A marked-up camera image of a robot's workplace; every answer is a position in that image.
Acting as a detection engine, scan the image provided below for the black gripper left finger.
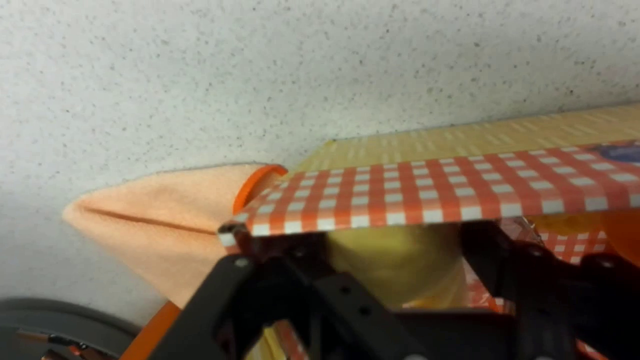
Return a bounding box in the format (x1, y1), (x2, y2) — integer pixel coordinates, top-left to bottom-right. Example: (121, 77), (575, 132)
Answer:
(148, 228), (427, 360)

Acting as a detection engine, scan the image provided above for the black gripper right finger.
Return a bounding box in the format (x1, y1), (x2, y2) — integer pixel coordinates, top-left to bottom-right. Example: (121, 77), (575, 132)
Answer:
(458, 219), (640, 360)

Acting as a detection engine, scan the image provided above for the yellow plush toy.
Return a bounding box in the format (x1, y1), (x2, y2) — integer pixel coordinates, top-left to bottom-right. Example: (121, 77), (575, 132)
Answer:
(324, 222), (472, 312)

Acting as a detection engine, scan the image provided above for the peach cloth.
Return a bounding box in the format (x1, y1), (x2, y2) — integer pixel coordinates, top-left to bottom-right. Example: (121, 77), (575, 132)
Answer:
(60, 161), (272, 311)

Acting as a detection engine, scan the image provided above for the black round disc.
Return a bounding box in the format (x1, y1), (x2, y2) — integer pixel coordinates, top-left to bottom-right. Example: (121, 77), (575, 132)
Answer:
(0, 296), (143, 360)

